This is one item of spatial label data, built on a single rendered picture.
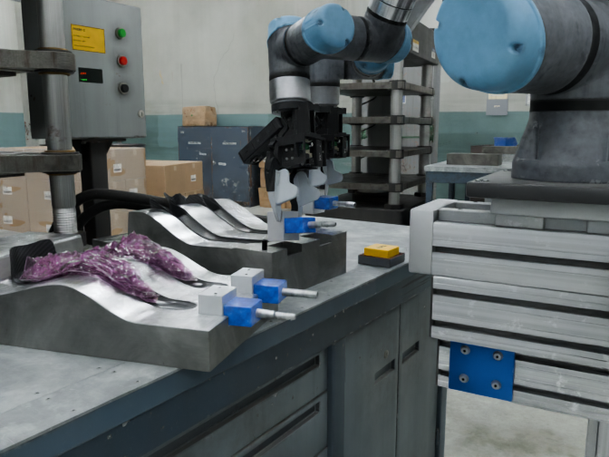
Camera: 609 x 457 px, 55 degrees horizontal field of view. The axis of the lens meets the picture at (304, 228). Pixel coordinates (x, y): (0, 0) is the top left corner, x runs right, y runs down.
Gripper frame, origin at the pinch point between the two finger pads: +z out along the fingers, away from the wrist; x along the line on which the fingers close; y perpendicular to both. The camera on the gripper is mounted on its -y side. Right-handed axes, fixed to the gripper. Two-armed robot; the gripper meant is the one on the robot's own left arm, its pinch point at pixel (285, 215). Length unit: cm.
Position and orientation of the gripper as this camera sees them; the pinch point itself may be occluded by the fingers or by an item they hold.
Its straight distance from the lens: 106.7
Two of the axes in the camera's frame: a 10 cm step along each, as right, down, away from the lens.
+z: 0.4, 10.0, -0.2
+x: 5.6, 0.0, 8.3
